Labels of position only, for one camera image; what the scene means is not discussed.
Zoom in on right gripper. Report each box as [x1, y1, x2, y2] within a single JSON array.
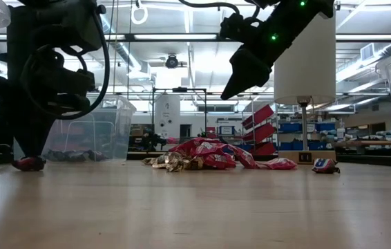
[[220, 33, 283, 100]]

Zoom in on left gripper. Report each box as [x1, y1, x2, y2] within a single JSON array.
[[7, 0, 105, 87]]

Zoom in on gold foil candy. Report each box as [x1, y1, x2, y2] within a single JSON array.
[[162, 151, 191, 173], [142, 156, 169, 167], [187, 157, 205, 170]]

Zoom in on red wrapped candy bar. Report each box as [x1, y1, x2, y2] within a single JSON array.
[[257, 157, 298, 171], [231, 145, 260, 169], [200, 151, 237, 170], [169, 138, 210, 158], [198, 137, 233, 155]]

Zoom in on red tilted storage bin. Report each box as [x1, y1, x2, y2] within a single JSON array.
[[242, 104, 275, 129], [242, 122, 276, 145], [249, 141, 276, 156]]

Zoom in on white shade table lamp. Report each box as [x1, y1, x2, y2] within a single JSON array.
[[274, 10, 337, 165]]

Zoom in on shelf with blue bins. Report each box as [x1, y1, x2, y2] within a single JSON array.
[[277, 119, 338, 152]]

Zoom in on white cylindrical machine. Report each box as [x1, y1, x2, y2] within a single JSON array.
[[154, 95, 182, 139]]

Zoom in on grey air vent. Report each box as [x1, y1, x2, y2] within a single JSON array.
[[360, 43, 376, 62]]

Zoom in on wooden workbench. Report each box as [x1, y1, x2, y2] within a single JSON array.
[[333, 139, 391, 156]]

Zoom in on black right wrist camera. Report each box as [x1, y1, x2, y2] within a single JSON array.
[[219, 12, 262, 44]]

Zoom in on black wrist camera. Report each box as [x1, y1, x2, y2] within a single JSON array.
[[24, 64, 96, 113], [219, 12, 262, 44]]

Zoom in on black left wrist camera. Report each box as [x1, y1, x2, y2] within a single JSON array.
[[24, 64, 96, 113]]

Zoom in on round black ceiling camera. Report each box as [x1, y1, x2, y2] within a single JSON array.
[[164, 54, 180, 69]]

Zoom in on black overhead frame bar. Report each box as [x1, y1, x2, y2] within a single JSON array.
[[0, 33, 391, 44]]

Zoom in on hanging white ring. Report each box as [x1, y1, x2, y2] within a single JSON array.
[[131, 3, 149, 26]]

